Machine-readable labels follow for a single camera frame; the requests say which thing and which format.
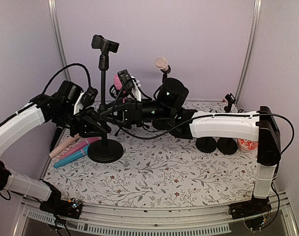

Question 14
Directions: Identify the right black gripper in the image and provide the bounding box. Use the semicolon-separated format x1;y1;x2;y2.
96;98;173;129

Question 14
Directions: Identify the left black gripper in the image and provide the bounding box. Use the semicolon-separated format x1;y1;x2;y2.
54;103;110;137

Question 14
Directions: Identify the beige microphone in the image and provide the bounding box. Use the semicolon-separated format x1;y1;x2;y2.
154;57;171;74
49;134;80;158

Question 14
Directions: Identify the short pink microphone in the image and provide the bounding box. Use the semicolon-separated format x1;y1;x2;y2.
61;137;100;159

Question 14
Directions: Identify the blue microphone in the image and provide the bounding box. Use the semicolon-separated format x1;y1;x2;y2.
54;145;90;168

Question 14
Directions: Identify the black microphone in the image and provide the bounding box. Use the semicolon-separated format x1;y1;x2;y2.
50;127;63;152

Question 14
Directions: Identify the round stand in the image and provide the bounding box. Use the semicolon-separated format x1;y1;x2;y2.
217;138;238;155
88;34;123;164
224;93;236;113
151;73;171;132
195;137;217;153

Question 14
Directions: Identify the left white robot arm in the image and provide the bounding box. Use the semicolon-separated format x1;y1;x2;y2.
0;81;109;213

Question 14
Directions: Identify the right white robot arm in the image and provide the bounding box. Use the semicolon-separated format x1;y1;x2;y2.
102;78;281;214

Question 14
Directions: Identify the tall pink microphone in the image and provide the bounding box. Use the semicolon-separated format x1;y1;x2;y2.
113;74;127;103

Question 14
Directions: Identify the floral table mat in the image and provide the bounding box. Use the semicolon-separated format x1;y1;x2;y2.
44;126;257;208

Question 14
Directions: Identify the orange patterned small bowl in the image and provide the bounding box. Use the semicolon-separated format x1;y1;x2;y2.
237;139;258;151

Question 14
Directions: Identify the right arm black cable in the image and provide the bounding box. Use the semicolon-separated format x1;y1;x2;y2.
113;80;295;156

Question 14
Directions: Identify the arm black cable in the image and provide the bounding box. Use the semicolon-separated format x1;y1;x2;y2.
41;63;91;95
113;80;295;156

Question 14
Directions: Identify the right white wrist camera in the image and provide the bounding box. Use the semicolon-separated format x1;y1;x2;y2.
117;69;141;102

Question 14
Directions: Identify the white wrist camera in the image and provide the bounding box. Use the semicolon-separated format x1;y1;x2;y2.
73;87;98;115
117;69;141;102

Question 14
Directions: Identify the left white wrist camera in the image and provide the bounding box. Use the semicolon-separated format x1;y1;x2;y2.
73;87;98;115

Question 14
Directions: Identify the black tripod shock-mount stand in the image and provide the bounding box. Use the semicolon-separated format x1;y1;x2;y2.
109;84;152;137

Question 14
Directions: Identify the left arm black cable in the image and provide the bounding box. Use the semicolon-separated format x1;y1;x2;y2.
41;63;91;95

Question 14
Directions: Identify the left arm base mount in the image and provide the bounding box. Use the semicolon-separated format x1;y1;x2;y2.
40;190;83;219

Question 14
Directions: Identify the front aluminium rail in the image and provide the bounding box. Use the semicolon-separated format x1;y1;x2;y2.
13;192;299;236

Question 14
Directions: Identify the left aluminium frame post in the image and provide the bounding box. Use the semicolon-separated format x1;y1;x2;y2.
47;0;68;67

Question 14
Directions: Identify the aluminium frame post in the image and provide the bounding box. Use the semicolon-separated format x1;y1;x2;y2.
235;0;262;106
47;0;68;67

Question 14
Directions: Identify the right aluminium frame post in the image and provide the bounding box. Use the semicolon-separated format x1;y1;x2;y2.
235;0;262;106

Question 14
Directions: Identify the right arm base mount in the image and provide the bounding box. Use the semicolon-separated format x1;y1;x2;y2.
228;197;272;219

